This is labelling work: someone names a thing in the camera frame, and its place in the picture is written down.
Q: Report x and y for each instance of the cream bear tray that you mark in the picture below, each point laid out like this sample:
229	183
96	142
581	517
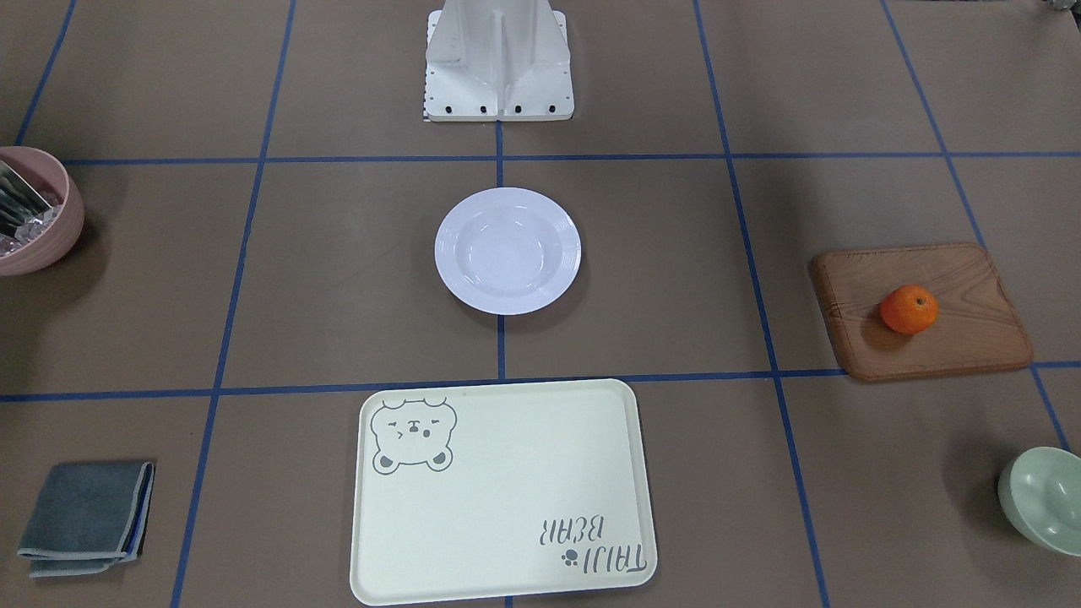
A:
500	490

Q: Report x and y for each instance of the orange fruit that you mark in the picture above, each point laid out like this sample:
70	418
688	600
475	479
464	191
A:
909	309

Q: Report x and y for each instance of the white round plate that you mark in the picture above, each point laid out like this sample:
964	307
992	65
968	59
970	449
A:
508	251

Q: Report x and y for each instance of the wooden cutting board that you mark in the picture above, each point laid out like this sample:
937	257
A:
978	328

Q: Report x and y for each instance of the grey folded cloth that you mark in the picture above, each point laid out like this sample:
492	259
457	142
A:
88	517

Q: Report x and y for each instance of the pink bowl with ice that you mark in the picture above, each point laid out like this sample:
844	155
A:
45	172

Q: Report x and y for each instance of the green ceramic bowl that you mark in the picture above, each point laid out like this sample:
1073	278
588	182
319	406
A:
1039	492

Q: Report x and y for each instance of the metal scoop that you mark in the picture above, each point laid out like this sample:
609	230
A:
22	206

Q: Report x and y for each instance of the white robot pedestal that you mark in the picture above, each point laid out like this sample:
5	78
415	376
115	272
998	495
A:
492	61

